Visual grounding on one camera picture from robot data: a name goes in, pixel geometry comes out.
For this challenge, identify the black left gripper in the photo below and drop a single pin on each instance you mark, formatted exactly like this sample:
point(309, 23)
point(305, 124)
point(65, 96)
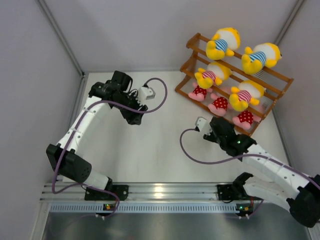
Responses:
point(132, 117)

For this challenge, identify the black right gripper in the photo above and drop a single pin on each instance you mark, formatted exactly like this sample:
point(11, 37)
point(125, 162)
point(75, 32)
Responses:
point(210, 137)

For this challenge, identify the pink plush red dotted dress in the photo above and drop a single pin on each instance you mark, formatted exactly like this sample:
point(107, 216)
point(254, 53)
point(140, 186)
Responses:
point(199, 94)

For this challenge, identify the yellow plush red stripes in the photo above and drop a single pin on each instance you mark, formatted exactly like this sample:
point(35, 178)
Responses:
point(214, 74)
point(246, 93)

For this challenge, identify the yellow plush blue stripes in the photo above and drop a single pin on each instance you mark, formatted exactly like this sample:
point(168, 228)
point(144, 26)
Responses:
point(262, 55)
point(223, 44)

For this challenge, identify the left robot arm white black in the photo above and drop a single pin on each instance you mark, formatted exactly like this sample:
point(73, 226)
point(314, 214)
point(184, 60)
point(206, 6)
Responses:
point(66, 157)

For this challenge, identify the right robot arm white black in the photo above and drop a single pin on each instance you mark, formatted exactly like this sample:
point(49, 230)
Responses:
point(296, 192)

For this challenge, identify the brown wooden shelf rack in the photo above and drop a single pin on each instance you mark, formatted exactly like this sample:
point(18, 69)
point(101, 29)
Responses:
point(275, 83)

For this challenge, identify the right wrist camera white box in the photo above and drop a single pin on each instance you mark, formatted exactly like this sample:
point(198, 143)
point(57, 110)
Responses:
point(202, 125)

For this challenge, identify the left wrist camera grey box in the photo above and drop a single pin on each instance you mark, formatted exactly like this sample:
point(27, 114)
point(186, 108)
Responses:
point(146, 93)

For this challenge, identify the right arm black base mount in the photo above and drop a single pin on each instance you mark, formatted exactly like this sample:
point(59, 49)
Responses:
point(231, 192)

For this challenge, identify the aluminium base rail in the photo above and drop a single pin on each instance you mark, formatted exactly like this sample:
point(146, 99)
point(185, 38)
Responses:
point(137, 191)

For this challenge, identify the grey slotted cable duct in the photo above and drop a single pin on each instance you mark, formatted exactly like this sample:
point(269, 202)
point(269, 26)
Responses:
point(231, 208)

